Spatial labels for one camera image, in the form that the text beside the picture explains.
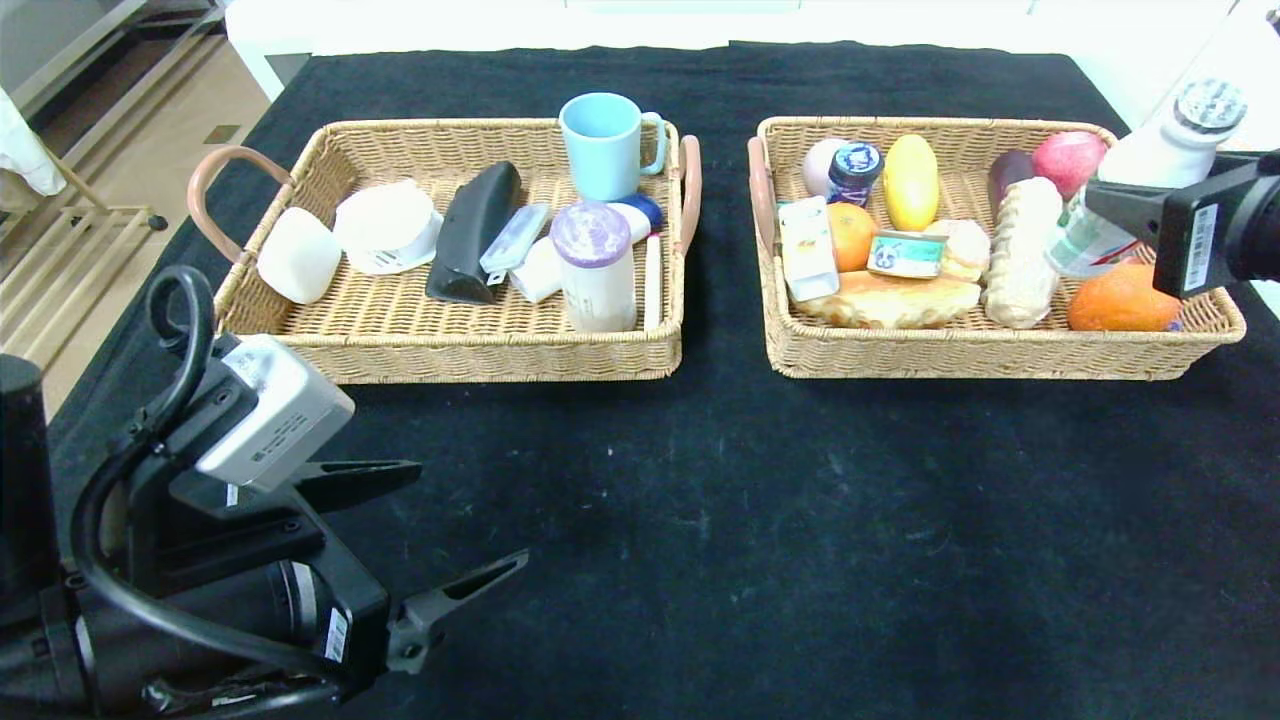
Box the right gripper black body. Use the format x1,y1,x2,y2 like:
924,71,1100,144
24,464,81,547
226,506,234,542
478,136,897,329
1152,149,1280,300

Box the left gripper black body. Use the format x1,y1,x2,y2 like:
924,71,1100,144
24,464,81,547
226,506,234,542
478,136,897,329
74,470,391,716

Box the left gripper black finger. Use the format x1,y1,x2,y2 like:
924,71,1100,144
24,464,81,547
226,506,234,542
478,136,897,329
290,457,424,514
385,547,532,676

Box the white milk drink bottle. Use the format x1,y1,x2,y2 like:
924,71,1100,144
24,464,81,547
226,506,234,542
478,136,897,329
1045,78,1249,279

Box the teal pull-tab tin can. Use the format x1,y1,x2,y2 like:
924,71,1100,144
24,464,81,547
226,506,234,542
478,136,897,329
867,231,947,280

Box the toy croissant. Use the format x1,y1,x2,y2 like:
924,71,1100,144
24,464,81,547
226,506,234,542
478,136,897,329
795,270,983,331

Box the white shampoo bottle blue cap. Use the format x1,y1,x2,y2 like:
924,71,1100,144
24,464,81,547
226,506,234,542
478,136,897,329
510,193,665,304

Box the clear plastic toothbrush case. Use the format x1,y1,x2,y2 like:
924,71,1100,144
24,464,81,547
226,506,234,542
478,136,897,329
480,203,552,287

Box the yellow juice carton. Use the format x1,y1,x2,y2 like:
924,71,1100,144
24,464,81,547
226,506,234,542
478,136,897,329
778,197,841,304

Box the red toy apple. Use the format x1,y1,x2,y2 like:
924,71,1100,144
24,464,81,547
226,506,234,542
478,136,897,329
1031,132,1109,201

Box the large toy orange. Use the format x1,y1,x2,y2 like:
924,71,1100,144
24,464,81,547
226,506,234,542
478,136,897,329
1066,262,1183,333

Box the long cream toy bread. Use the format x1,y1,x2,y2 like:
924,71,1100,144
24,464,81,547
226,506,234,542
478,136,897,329
982,177,1066,331

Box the dark purple toy plum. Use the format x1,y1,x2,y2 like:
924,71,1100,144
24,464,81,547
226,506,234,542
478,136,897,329
988,150,1036,206

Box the pink and yellow toy bun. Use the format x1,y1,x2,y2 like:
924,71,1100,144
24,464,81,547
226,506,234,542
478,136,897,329
925,219,991,284

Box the yellow toy mango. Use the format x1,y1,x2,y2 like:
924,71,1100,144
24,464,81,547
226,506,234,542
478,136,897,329
884,134,941,233

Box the white soap bar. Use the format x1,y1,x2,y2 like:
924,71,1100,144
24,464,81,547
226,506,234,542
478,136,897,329
257,207,344,307

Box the white plastic cup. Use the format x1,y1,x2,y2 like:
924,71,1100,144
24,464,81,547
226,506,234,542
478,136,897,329
334,180,448,277

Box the black glasses pouch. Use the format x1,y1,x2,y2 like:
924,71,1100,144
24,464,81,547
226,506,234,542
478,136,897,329
427,162,523,306

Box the small toy orange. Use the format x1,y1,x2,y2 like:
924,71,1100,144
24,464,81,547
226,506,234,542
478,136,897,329
825,203,881,274

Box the jar with dark blue lid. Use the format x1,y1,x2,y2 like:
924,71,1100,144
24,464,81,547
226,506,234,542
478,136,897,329
826,141,886,208

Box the white canister purple lid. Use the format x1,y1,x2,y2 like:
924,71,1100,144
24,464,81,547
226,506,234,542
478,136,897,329
551,202,638,334

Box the pale pink toy egg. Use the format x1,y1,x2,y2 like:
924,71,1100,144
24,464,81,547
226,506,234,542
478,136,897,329
802,139,851,198

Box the white flat stick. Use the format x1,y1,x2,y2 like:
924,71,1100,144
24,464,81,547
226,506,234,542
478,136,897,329
643,235,665,333

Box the gold metal wheeled rack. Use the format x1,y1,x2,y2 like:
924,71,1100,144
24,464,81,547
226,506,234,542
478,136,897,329
0,150,171,366

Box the light blue mug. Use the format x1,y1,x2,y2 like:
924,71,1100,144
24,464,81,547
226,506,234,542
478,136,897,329
559,93,669,203

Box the white hanging cloth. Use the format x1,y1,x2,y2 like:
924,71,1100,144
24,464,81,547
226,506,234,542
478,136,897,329
0,88,69,198

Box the grey low shelf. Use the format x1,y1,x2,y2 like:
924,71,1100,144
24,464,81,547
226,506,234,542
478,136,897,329
0,0,233,161

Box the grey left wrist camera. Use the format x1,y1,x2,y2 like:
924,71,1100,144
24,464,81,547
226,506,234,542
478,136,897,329
195,333,356,493

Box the wicker basket brown handles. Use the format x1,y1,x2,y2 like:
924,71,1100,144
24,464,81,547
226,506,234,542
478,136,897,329
188,118,703,387
747,117,1247,382

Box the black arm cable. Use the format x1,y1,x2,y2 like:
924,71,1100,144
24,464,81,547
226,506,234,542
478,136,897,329
70,265,351,691

